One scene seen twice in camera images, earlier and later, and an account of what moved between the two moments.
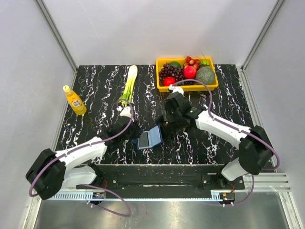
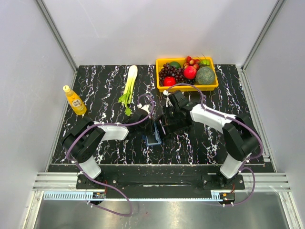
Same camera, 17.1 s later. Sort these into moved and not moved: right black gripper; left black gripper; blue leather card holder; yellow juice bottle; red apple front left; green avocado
Moved: blue leather card holder; left black gripper
Not moved: right black gripper; green avocado; red apple front left; yellow juice bottle
